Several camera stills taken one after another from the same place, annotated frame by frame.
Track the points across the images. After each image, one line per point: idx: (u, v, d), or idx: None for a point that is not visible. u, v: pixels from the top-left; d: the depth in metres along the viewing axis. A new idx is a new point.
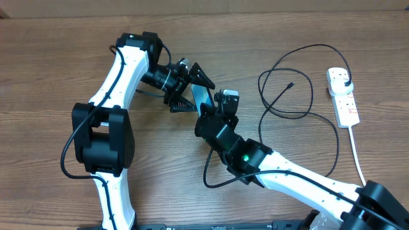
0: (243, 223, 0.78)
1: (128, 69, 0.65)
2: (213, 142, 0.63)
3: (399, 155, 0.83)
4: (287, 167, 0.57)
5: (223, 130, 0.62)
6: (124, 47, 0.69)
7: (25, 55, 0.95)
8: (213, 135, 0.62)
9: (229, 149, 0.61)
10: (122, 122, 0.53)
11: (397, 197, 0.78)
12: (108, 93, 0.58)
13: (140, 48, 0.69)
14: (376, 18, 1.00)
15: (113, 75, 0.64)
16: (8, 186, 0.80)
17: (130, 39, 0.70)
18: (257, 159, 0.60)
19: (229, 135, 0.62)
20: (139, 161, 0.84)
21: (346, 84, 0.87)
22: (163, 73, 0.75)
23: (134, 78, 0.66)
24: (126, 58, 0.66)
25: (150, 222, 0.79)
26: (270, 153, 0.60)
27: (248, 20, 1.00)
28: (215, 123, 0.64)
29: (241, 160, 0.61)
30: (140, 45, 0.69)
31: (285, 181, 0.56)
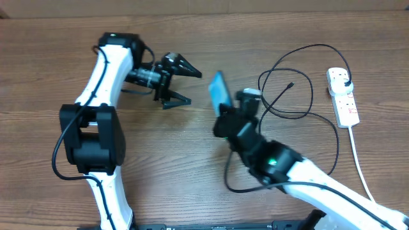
0: (244, 223, 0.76)
1: (112, 68, 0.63)
2: (232, 140, 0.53)
3: (399, 155, 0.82)
4: (324, 181, 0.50)
5: (246, 128, 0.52)
6: (106, 46, 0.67)
7: (26, 55, 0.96)
8: (232, 133, 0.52)
9: (250, 149, 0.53)
10: (110, 120, 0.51)
11: (397, 197, 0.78)
12: (94, 92, 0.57)
13: (123, 46, 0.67)
14: (375, 18, 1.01)
15: (98, 73, 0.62)
16: (7, 186, 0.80)
17: (111, 38, 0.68)
18: (285, 165, 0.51)
19: (252, 135, 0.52)
20: (140, 160, 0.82)
21: (346, 84, 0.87)
22: (146, 69, 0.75)
23: (119, 75, 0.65)
24: (109, 56, 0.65)
25: (150, 222, 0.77)
26: (301, 160, 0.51)
27: (249, 20, 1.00)
28: (234, 119, 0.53)
29: (265, 162, 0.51)
30: (122, 43, 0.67)
31: (321, 195, 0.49)
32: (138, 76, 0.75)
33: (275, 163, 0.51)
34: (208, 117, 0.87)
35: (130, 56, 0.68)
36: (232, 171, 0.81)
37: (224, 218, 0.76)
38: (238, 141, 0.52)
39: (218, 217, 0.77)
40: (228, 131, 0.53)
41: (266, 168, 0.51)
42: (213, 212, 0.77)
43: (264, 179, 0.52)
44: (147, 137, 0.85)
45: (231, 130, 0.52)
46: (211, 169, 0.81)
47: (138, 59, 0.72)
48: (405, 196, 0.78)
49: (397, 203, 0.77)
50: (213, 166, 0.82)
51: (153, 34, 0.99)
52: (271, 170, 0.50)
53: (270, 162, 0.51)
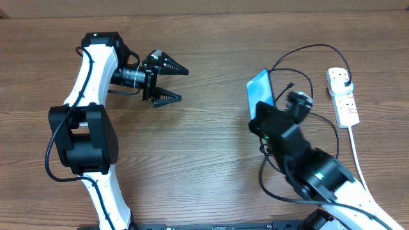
0: (244, 223, 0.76)
1: (97, 66, 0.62)
2: (277, 141, 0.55)
3: (399, 155, 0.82)
4: (373, 210, 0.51)
5: (293, 130, 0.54)
6: (89, 45, 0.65)
7: (26, 55, 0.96)
8: (278, 133, 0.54)
9: (293, 154, 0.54)
10: (100, 118, 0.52)
11: (397, 197, 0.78)
12: (81, 92, 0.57)
13: (107, 45, 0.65)
14: (375, 18, 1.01)
15: (84, 73, 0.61)
16: (7, 185, 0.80)
17: (93, 37, 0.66)
18: (330, 179, 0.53)
19: (297, 138, 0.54)
20: (140, 160, 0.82)
21: (346, 84, 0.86)
22: (131, 69, 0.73)
23: (106, 73, 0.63)
24: (94, 55, 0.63)
25: (150, 222, 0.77)
26: (350, 180, 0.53)
27: (248, 20, 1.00)
28: (282, 121, 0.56)
29: (308, 172, 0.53)
30: (105, 41, 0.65)
31: (366, 223, 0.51)
32: (123, 76, 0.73)
33: (321, 176, 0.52)
34: (208, 116, 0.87)
35: (115, 53, 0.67)
36: (232, 172, 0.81)
37: (224, 218, 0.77)
38: (282, 142, 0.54)
39: (218, 217, 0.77)
40: (273, 131, 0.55)
41: (309, 177, 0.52)
42: (213, 211, 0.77)
43: (303, 188, 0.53)
44: (147, 137, 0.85)
45: (276, 130, 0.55)
46: (212, 169, 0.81)
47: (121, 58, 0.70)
48: (405, 196, 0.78)
49: (397, 203, 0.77)
50: (214, 166, 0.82)
51: (153, 34, 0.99)
52: (314, 180, 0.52)
53: (314, 174, 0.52)
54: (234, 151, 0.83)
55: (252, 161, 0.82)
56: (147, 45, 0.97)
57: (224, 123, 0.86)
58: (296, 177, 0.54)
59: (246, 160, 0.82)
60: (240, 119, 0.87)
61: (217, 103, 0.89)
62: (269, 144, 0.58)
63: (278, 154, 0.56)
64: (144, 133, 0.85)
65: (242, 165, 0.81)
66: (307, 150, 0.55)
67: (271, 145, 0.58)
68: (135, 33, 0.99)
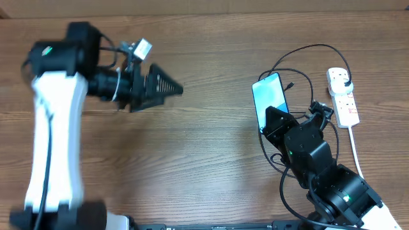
0: (243, 223, 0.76)
1: (57, 122, 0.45)
2: (303, 158, 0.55)
3: (399, 155, 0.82)
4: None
5: (321, 148, 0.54)
6: (43, 76, 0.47)
7: (26, 55, 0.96)
8: (306, 152, 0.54)
9: (319, 173, 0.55)
10: (74, 222, 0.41)
11: (397, 197, 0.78)
12: (46, 179, 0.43)
13: (66, 75, 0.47)
14: (376, 18, 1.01)
15: (41, 135, 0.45)
16: (7, 186, 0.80)
17: (44, 56, 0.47)
18: (356, 200, 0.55)
19: (323, 156, 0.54)
20: (140, 160, 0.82)
21: (346, 84, 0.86)
22: (112, 76, 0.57)
23: (75, 124, 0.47)
24: (50, 103, 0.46)
25: (150, 221, 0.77)
26: (378, 204, 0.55)
27: (249, 20, 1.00)
28: (308, 138, 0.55)
29: (335, 192, 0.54)
30: (60, 59, 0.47)
31: None
32: (100, 85, 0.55)
33: (347, 198, 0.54)
34: (208, 116, 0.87)
35: (81, 82, 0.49)
36: (233, 172, 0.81)
37: (223, 218, 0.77)
38: (308, 160, 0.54)
39: (218, 217, 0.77)
40: (300, 148, 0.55)
41: (335, 197, 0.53)
42: (213, 212, 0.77)
43: (327, 208, 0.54)
44: (147, 137, 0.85)
45: (303, 147, 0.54)
46: (212, 170, 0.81)
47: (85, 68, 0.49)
48: (405, 196, 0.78)
49: (397, 202, 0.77)
50: (214, 166, 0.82)
51: (153, 34, 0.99)
52: (340, 201, 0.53)
53: (340, 195, 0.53)
54: (234, 151, 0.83)
55: (253, 161, 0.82)
56: None
57: (224, 122, 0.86)
58: (319, 196, 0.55)
59: (247, 160, 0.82)
60: (241, 119, 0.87)
61: (217, 103, 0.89)
62: (292, 159, 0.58)
63: (301, 170, 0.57)
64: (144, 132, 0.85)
65: (243, 165, 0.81)
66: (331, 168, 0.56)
67: (293, 161, 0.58)
68: (135, 34, 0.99)
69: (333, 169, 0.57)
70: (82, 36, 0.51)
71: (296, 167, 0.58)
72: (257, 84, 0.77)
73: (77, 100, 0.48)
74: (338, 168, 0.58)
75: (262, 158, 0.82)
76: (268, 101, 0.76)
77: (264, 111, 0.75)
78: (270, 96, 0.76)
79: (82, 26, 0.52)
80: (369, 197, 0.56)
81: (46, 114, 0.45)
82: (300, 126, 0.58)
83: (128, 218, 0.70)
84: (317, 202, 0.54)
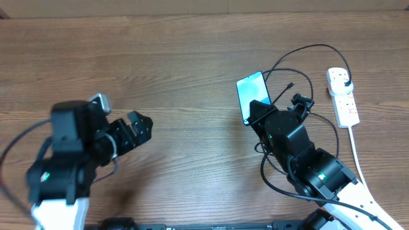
0: (244, 223, 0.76)
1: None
2: (282, 140, 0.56)
3: (399, 155, 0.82)
4: (375, 211, 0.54)
5: (297, 130, 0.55)
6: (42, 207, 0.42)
7: (26, 55, 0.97)
8: (284, 134, 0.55)
9: (296, 154, 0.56)
10: None
11: (397, 197, 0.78)
12: None
13: (66, 193, 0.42)
14: (375, 18, 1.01)
15: None
16: (7, 186, 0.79)
17: (43, 180, 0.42)
18: (331, 180, 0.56)
19: (301, 138, 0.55)
20: (140, 160, 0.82)
21: (346, 84, 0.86)
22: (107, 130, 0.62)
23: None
24: None
25: (150, 222, 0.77)
26: (353, 182, 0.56)
27: (248, 21, 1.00)
28: (287, 122, 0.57)
29: (312, 173, 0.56)
30: (63, 183, 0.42)
31: (367, 223, 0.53)
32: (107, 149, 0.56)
33: (323, 176, 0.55)
34: (207, 116, 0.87)
35: (82, 200, 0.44)
36: (232, 172, 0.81)
37: (224, 218, 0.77)
38: (286, 141, 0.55)
39: (218, 217, 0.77)
40: (278, 131, 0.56)
41: (313, 177, 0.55)
42: (213, 212, 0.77)
43: (305, 188, 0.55)
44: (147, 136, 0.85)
45: (280, 130, 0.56)
46: (212, 169, 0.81)
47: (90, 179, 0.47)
48: (405, 196, 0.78)
49: (397, 203, 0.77)
50: (213, 166, 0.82)
51: (153, 34, 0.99)
52: (316, 180, 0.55)
53: (317, 175, 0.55)
54: (234, 151, 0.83)
55: (252, 162, 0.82)
56: (147, 45, 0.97)
57: (224, 123, 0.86)
58: (298, 177, 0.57)
59: (246, 160, 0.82)
60: (241, 119, 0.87)
61: (217, 103, 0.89)
62: (272, 143, 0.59)
63: (281, 153, 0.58)
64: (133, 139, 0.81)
65: (242, 165, 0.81)
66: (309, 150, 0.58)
67: (274, 145, 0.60)
68: (135, 33, 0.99)
69: (311, 151, 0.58)
70: (73, 131, 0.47)
71: (276, 151, 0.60)
72: (241, 81, 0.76)
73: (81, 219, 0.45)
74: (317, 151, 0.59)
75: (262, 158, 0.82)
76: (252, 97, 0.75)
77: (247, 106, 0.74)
78: (254, 92, 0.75)
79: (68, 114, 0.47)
80: (342, 174, 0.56)
81: None
82: (279, 112, 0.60)
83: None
84: (296, 182, 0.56)
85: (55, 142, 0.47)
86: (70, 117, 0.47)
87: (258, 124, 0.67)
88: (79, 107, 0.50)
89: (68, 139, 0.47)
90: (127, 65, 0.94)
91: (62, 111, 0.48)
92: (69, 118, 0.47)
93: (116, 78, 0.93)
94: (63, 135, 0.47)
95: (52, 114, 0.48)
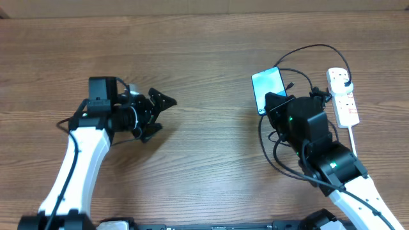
0: (244, 223, 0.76)
1: (82, 160, 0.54)
2: (302, 124, 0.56)
3: (399, 155, 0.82)
4: (379, 207, 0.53)
5: (319, 116, 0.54)
6: (77, 130, 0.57)
7: (26, 55, 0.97)
8: (305, 117, 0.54)
9: (313, 140, 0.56)
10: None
11: (397, 197, 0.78)
12: (62, 195, 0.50)
13: (96, 127, 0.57)
14: (375, 18, 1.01)
15: (66, 167, 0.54)
16: (7, 186, 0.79)
17: (82, 117, 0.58)
18: (343, 171, 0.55)
19: (321, 126, 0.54)
20: (140, 160, 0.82)
21: (346, 84, 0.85)
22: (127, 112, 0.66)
23: (93, 165, 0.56)
24: (80, 144, 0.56)
25: (150, 222, 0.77)
26: (363, 176, 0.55)
27: (248, 21, 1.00)
28: (311, 107, 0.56)
29: (324, 161, 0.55)
30: (94, 122, 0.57)
31: (369, 217, 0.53)
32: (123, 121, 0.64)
33: (335, 165, 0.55)
34: (207, 116, 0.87)
35: (107, 135, 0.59)
36: (232, 171, 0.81)
37: (223, 218, 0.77)
38: (306, 124, 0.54)
39: (218, 216, 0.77)
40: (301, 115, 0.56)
41: (323, 165, 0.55)
42: (213, 212, 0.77)
43: (314, 174, 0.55)
44: None
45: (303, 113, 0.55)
46: (212, 169, 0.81)
47: (114, 131, 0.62)
48: (405, 195, 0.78)
49: (397, 202, 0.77)
50: (214, 166, 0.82)
51: (153, 34, 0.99)
52: (326, 168, 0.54)
53: (330, 163, 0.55)
54: (234, 151, 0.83)
55: (253, 161, 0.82)
56: (147, 45, 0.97)
57: (224, 123, 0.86)
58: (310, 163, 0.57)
59: (246, 160, 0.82)
60: (241, 119, 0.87)
61: (217, 103, 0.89)
62: (293, 125, 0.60)
63: (300, 137, 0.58)
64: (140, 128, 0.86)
65: (242, 165, 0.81)
66: (326, 140, 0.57)
67: (294, 128, 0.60)
68: (135, 33, 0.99)
69: (328, 141, 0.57)
70: (105, 94, 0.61)
71: (295, 135, 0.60)
72: (257, 75, 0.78)
73: (102, 143, 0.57)
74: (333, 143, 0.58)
75: (262, 158, 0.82)
76: (267, 89, 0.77)
77: (262, 97, 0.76)
78: (268, 86, 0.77)
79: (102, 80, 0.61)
80: (355, 168, 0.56)
81: (75, 149, 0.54)
82: (306, 98, 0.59)
83: (126, 223, 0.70)
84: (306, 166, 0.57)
85: (89, 101, 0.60)
86: (103, 83, 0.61)
87: (277, 113, 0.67)
88: (112, 78, 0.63)
89: (100, 99, 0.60)
90: (128, 65, 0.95)
91: (97, 78, 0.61)
92: (103, 84, 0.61)
93: None
94: (97, 96, 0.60)
95: (89, 80, 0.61)
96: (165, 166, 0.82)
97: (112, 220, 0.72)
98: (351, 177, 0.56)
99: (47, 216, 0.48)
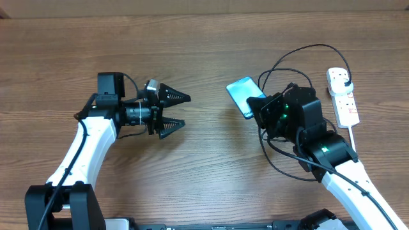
0: (244, 223, 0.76)
1: (89, 142, 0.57)
2: (297, 112, 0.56)
3: (399, 155, 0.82)
4: (367, 188, 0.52)
5: (314, 103, 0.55)
6: (87, 118, 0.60)
7: (27, 55, 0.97)
8: (299, 104, 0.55)
9: (307, 128, 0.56)
10: (84, 201, 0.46)
11: (397, 197, 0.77)
12: (68, 169, 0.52)
13: (105, 117, 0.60)
14: (376, 18, 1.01)
15: (74, 148, 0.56)
16: (7, 186, 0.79)
17: (92, 110, 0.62)
18: (335, 156, 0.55)
19: (315, 114, 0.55)
20: (140, 160, 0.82)
21: (346, 84, 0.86)
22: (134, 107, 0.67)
23: (100, 148, 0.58)
24: (89, 128, 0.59)
25: (150, 222, 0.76)
26: (354, 160, 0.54)
27: (248, 20, 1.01)
28: (306, 95, 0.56)
29: (317, 145, 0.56)
30: (103, 113, 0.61)
31: (357, 198, 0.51)
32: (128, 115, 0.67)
33: (326, 149, 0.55)
34: (207, 116, 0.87)
35: (114, 124, 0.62)
36: (232, 172, 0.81)
37: (223, 218, 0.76)
38: (301, 112, 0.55)
39: (218, 217, 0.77)
40: (295, 103, 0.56)
41: (316, 150, 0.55)
42: (213, 211, 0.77)
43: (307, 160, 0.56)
44: (148, 137, 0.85)
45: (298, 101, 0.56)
46: (212, 169, 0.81)
47: (120, 124, 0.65)
48: (405, 196, 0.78)
49: (397, 203, 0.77)
50: (213, 166, 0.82)
51: (153, 34, 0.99)
52: (319, 154, 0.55)
53: (321, 147, 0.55)
54: (234, 151, 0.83)
55: (252, 161, 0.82)
56: (147, 45, 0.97)
57: (224, 122, 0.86)
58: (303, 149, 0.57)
59: (246, 160, 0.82)
60: (241, 119, 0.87)
61: (216, 104, 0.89)
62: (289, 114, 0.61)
63: (294, 127, 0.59)
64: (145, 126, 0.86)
65: (242, 165, 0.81)
66: (320, 128, 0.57)
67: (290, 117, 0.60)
68: (135, 33, 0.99)
69: (322, 129, 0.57)
70: (113, 89, 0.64)
71: (290, 125, 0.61)
72: (231, 84, 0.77)
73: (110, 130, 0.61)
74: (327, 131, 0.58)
75: (262, 157, 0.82)
76: (246, 96, 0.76)
77: (245, 103, 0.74)
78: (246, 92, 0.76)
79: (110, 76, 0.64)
80: (346, 153, 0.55)
81: (84, 132, 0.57)
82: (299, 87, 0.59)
83: (127, 220, 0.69)
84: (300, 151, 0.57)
85: (98, 95, 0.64)
86: (110, 78, 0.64)
87: (267, 110, 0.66)
88: (119, 74, 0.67)
89: (108, 94, 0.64)
90: (127, 65, 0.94)
91: (106, 74, 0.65)
92: (110, 78, 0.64)
93: None
94: (105, 91, 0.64)
95: (98, 75, 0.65)
96: (165, 166, 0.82)
97: (113, 218, 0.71)
98: (342, 161, 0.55)
99: (54, 187, 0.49)
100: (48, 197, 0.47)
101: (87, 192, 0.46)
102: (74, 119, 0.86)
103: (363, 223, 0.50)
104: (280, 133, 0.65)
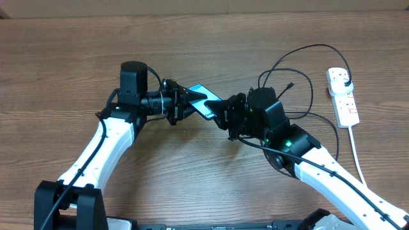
0: (244, 223, 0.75)
1: (107, 144, 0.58)
2: (259, 114, 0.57)
3: (399, 155, 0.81)
4: (333, 168, 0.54)
5: (275, 105, 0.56)
6: (108, 119, 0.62)
7: (26, 55, 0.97)
8: (261, 108, 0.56)
9: (273, 127, 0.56)
10: (92, 204, 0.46)
11: (397, 197, 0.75)
12: (81, 169, 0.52)
13: (125, 120, 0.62)
14: (375, 18, 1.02)
15: (90, 148, 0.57)
16: (6, 186, 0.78)
17: (115, 111, 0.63)
18: (301, 151, 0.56)
19: (278, 114, 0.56)
20: (140, 160, 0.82)
21: (346, 84, 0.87)
22: (156, 97, 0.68)
23: (116, 151, 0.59)
24: (108, 130, 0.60)
25: (150, 222, 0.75)
26: (317, 146, 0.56)
27: (249, 20, 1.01)
28: (266, 97, 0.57)
29: (282, 142, 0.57)
30: (125, 116, 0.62)
31: (328, 181, 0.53)
32: (151, 107, 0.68)
33: (290, 144, 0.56)
34: None
35: (133, 128, 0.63)
36: (232, 172, 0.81)
37: (224, 218, 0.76)
38: (264, 115, 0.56)
39: (218, 217, 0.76)
40: (257, 105, 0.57)
41: (282, 147, 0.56)
42: (213, 212, 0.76)
43: (277, 158, 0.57)
44: (147, 137, 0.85)
45: (260, 104, 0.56)
46: (212, 169, 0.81)
47: (140, 128, 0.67)
48: (405, 196, 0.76)
49: (396, 202, 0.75)
50: (213, 166, 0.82)
51: (153, 34, 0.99)
52: (285, 151, 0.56)
53: (285, 143, 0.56)
54: (232, 152, 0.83)
55: (252, 161, 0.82)
56: (147, 45, 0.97)
57: None
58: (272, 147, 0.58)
59: (246, 160, 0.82)
60: None
61: None
62: (252, 117, 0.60)
63: (259, 128, 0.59)
64: (149, 125, 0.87)
65: (241, 165, 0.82)
66: (284, 125, 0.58)
67: (255, 119, 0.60)
68: (135, 33, 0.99)
69: (286, 127, 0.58)
70: (135, 88, 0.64)
71: (256, 126, 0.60)
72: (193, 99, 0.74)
73: (128, 134, 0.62)
74: (291, 126, 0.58)
75: (262, 158, 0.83)
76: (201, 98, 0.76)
77: (203, 105, 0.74)
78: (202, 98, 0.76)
79: (133, 75, 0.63)
80: (309, 142, 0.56)
81: (103, 133, 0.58)
82: (255, 89, 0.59)
83: (130, 222, 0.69)
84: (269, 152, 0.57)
85: (121, 92, 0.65)
86: (134, 76, 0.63)
87: (232, 110, 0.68)
88: (142, 69, 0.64)
89: (130, 93, 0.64)
90: None
91: (130, 71, 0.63)
92: (134, 76, 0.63)
93: (116, 78, 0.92)
94: (128, 89, 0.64)
95: (121, 72, 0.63)
96: (165, 166, 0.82)
97: (115, 218, 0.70)
98: (307, 150, 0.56)
99: (65, 186, 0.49)
100: (57, 195, 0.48)
101: (96, 196, 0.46)
102: (75, 119, 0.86)
103: (340, 205, 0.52)
104: (246, 131, 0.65)
